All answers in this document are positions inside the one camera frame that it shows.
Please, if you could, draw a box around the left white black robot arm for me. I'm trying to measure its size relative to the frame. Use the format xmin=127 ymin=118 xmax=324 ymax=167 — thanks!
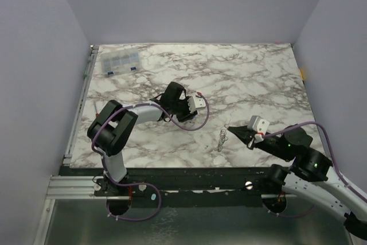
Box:
xmin=87 ymin=81 xmax=203 ymax=196

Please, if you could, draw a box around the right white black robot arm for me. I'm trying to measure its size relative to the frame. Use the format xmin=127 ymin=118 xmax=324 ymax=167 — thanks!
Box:
xmin=228 ymin=125 xmax=366 ymax=240

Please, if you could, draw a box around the clear plastic compartment box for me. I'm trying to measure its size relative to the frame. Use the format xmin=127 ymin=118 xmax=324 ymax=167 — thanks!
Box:
xmin=100 ymin=48 xmax=142 ymax=77

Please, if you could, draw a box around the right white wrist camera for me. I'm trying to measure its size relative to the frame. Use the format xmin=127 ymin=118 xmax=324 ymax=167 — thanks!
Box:
xmin=247 ymin=115 xmax=270 ymax=142

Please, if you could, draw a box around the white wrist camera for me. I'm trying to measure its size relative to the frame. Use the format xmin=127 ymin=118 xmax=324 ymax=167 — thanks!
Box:
xmin=188 ymin=93 xmax=206 ymax=113
xmin=247 ymin=115 xmax=270 ymax=142

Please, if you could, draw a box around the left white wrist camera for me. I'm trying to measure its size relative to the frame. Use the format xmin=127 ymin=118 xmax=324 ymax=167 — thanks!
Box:
xmin=188 ymin=93 xmax=206 ymax=113

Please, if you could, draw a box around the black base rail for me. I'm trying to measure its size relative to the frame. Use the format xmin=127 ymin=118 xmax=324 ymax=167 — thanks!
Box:
xmin=94 ymin=166 xmax=299 ymax=208

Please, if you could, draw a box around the blue red handled screwdriver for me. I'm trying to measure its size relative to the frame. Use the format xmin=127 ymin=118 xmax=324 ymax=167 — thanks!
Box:
xmin=93 ymin=101 xmax=99 ymax=118

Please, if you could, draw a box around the left aluminium side rail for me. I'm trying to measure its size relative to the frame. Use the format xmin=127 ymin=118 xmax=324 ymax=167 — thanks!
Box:
xmin=63 ymin=45 xmax=99 ymax=160

